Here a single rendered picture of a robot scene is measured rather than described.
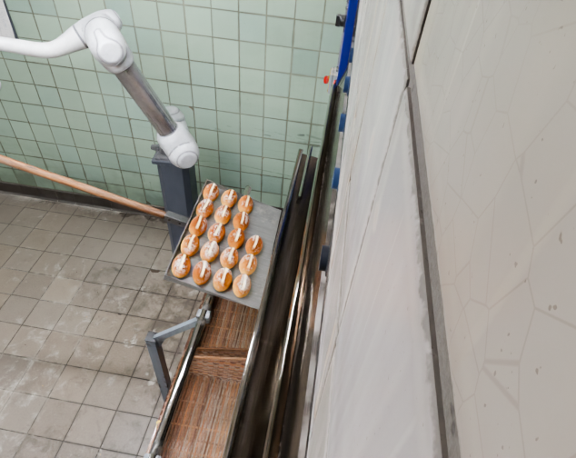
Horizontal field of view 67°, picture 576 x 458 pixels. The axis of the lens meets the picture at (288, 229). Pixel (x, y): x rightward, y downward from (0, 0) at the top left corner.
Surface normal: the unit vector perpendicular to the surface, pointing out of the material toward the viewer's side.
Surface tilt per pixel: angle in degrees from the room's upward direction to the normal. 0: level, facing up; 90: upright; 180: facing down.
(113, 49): 85
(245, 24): 90
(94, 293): 0
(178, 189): 90
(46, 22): 90
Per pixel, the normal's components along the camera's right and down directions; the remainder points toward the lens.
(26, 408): 0.07, -0.71
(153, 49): -0.15, 0.69
